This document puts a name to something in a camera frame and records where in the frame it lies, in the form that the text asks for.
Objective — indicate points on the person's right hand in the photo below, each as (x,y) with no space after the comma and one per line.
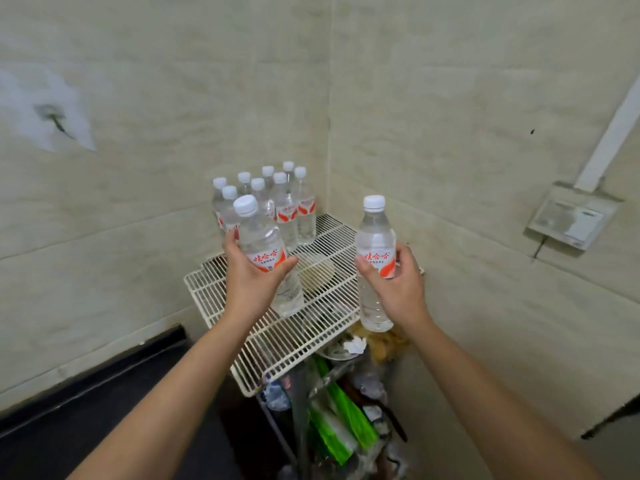
(400,294)

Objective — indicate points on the person's left hand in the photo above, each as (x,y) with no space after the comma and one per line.
(250,289)

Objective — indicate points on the person's right thumb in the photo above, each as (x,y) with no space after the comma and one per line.
(366,269)

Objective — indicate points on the person's left thumb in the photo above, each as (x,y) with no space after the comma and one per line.
(285,268)

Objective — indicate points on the clear plastic water bottle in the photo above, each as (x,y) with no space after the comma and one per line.
(375,234)
(260,234)

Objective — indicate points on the person's left forearm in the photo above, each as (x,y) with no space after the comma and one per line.
(170,404)

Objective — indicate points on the person's right forearm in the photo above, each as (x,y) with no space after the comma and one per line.
(495,409)

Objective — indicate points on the beige round bowl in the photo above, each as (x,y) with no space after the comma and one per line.
(316,274)

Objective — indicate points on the cluster of small water bottles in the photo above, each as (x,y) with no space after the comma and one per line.
(290,209)

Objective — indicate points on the crumpled white tissue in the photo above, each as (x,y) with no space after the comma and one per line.
(355,345)

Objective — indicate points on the brown crumpled wrapper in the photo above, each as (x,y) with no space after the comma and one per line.
(387,344)

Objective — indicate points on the green plastic packet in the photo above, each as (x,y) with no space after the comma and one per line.
(345,419)

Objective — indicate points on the trash bin with clear liner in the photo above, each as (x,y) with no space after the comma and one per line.
(345,434)

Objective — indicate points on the black skirting strip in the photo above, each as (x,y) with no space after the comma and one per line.
(85,379)

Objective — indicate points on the grey wall socket box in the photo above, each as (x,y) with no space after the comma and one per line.
(572,217)

